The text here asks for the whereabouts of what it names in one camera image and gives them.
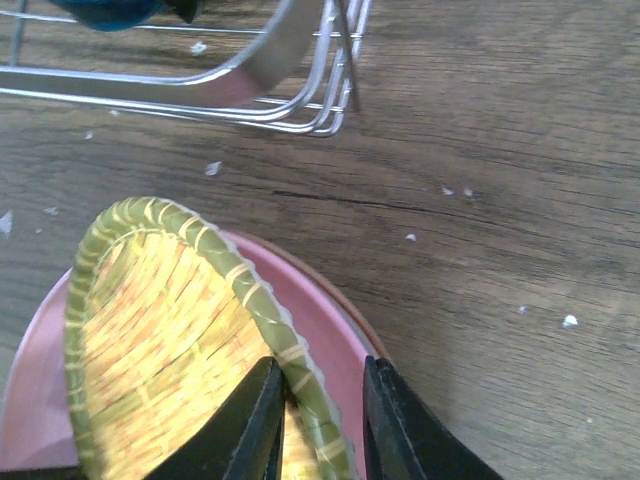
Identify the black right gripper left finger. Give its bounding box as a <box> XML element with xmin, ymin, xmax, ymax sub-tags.
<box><xmin>147</xmin><ymin>357</ymin><xmax>286</xmax><ymax>480</ymax></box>

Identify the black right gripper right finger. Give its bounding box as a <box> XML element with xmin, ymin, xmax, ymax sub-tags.
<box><xmin>363</xmin><ymin>356</ymin><xmax>502</xmax><ymax>480</ymax></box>

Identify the round woven bamboo tray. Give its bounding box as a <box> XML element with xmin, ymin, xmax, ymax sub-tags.
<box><xmin>64</xmin><ymin>197</ymin><xmax>358</xmax><ymax>479</ymax></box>

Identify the pink plate with woven pattern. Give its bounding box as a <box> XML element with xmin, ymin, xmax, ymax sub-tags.
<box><xmin>1</xmin><ymin>232</ymin><xmax>387</xmax><ymax>476</ymax></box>

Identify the dark blue mug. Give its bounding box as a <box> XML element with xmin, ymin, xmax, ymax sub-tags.
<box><xmin>52</xmin><ymin>0</ymin><xmax>205</xmax><ymax>32</ymax></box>

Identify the metal wire dish rack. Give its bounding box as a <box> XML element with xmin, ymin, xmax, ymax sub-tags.
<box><xmin>1</xmin><ymin>1</ymin><xmax>371</xmax><ymax>137</ymax></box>

